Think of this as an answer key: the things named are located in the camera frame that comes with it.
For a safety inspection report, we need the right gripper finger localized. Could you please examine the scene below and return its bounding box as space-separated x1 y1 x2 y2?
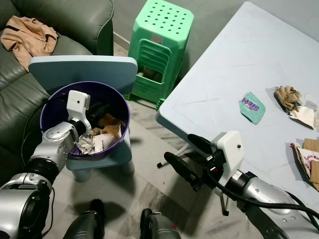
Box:
187 133 216 156
163 151 202 191

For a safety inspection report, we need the purple rubbish bin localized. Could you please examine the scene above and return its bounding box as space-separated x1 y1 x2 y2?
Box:
39 81 131 160

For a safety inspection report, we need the brown cardboard piece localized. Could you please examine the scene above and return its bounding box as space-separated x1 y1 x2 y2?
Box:
102 116 123 140

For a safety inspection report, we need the white printed carton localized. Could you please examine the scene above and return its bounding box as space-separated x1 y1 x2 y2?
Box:
92 132 121 152

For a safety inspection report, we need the crumpled white paper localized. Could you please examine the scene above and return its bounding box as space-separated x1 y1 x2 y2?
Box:
77 134 96 156

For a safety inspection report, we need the light blue plastic chair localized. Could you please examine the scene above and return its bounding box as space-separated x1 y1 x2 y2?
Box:
28 55 138 183

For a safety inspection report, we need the right robot leg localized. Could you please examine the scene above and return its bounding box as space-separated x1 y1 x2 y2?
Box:
139 208 190 239

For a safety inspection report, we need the robot leg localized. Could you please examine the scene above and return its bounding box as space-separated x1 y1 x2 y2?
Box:
139 208 190 239
62 199 105 239

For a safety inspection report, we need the teal snack wrapper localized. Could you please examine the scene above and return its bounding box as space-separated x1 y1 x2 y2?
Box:
239 91 266 124

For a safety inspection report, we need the dark green leather sofa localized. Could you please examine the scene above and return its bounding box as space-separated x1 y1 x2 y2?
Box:
0 0 114 185

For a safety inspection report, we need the tan crumpled cloth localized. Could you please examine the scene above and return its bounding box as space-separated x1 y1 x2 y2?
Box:
1 15 59 72

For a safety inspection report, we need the green plastic stool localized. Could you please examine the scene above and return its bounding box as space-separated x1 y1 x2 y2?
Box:
128 0 194 112

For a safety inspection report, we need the white paper scrap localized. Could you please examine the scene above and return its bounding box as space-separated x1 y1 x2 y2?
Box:
288 100 319 131

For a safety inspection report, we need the left robot leg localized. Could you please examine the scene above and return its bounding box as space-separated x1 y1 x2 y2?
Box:
62 199 105 239

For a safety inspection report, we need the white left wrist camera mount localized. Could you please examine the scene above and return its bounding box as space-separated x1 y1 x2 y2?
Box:
67 90 92 134

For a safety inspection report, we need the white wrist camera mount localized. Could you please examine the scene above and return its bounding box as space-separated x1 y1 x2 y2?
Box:
210 130 245 189
67 90 92 134

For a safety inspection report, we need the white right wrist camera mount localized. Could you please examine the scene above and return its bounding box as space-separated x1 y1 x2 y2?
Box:
210 130 245 189

